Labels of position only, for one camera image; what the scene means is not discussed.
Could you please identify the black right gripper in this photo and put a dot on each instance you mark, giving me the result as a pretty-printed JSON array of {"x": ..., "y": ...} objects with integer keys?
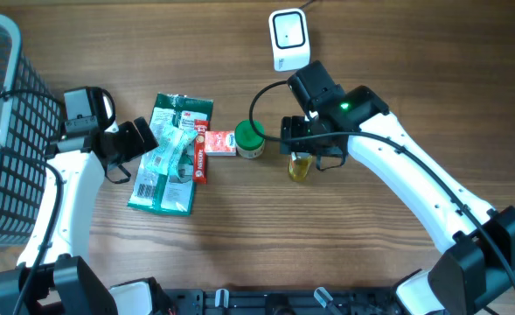
[{"x": 334, "y": 147}]

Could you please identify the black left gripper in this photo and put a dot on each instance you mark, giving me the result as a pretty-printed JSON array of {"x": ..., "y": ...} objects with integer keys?
[{"x": 138, "y": 146}]

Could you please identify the yellow oil bottle silver cap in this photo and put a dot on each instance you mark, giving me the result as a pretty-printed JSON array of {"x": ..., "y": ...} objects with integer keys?
[{"x": 299, "y": 165}]

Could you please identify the pale green snack packet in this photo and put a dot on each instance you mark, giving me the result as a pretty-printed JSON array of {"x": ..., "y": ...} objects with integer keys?
[{"x": 164, "y": 159}]

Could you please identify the green lid small jar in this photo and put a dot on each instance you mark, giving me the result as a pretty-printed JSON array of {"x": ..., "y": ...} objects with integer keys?
[{"x": 248, "y": 143}]

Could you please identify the green 3M gloves package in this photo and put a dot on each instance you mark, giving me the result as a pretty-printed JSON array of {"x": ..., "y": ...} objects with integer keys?
[{"x": 173, "y": 195}]

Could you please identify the red Nescafe coffee stick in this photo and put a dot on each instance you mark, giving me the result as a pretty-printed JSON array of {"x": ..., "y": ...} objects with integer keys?
[{"x": 199, "y": 172}]

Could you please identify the red white tissue pack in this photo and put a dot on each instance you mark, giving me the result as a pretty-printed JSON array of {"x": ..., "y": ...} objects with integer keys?
[{"x": 220, "y": 143}]

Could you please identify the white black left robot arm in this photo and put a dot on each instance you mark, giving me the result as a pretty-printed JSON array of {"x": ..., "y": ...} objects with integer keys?
[{"x": 52, "y": 275}]

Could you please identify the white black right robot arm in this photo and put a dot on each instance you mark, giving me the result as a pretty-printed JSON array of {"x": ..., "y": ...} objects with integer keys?
[{"x": 476, "y": 241}]

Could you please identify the white barcode scanner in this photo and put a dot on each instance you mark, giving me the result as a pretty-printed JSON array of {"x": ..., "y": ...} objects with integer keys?
[{"x": 290, "y": 39}]

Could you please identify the grey plastic shopping basket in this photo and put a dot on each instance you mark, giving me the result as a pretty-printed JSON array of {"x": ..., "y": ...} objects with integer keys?
[{"x": 28, "y": 118}]

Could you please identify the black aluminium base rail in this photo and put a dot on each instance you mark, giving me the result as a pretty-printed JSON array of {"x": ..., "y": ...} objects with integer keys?
[{"x": 261, "y": 302}]

